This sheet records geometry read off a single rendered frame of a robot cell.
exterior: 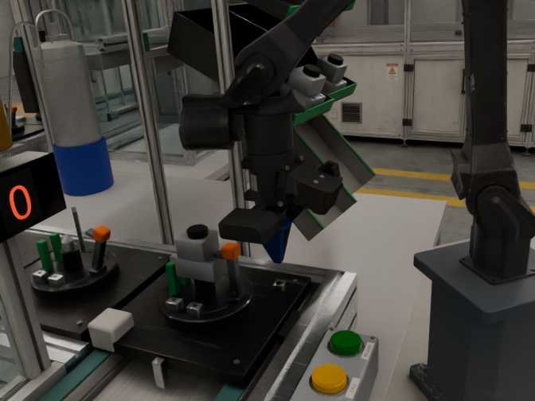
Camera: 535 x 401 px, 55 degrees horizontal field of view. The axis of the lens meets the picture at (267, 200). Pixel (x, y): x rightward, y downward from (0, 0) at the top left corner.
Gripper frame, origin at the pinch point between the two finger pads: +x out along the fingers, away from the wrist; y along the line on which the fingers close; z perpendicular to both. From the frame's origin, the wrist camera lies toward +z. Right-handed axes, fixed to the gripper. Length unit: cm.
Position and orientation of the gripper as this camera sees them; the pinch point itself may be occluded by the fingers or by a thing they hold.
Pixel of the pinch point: (276, 239)
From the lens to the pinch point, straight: 67.0
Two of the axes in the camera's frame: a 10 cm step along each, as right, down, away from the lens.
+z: 9.1, 0.9, -4.0
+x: 0.7, 9.2, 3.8
